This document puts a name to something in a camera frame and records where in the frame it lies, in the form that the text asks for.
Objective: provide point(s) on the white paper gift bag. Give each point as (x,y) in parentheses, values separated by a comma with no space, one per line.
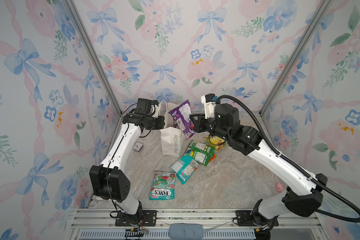
(172,138)

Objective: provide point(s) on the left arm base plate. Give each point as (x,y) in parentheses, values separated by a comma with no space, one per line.
(145,218)

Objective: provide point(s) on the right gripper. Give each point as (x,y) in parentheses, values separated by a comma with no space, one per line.
(199,126)

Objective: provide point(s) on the orange green snack bag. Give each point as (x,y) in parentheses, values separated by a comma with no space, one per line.
(212,158)

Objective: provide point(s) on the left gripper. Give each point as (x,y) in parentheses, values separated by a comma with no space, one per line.
(161,122)

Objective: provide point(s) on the green red Fox's bag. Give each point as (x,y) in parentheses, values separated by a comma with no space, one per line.
(163,186)

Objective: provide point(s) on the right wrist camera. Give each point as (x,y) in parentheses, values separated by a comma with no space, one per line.
(209,102)

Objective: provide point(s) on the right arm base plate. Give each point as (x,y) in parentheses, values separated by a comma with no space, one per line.
(246,218)

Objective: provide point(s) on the green Fox's candy bag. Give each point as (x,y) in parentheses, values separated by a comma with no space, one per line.
(200,152)

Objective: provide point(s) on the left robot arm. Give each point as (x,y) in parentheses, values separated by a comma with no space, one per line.
(108,179)

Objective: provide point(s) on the blue grey cloth pad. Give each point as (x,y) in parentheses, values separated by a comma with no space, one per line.
(183,231)

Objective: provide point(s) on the purple candy bag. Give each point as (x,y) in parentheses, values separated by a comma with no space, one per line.
(181,118)

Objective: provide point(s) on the teal candy bag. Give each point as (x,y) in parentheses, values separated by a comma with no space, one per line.
(184,167)

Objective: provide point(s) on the small white alarm clock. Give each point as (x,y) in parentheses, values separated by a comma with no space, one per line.
(138,146)

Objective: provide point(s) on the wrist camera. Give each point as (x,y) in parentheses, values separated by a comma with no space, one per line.
(209,102)
(147,107)

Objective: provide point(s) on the small pink toy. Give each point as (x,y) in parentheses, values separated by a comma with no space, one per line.
(280,187)

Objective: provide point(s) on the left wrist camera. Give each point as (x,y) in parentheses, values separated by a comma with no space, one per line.
(147,107)

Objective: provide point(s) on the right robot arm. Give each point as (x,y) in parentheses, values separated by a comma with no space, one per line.
(301,197)

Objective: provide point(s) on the yellow corn chips bag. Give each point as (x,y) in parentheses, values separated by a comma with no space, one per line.
(215,142)

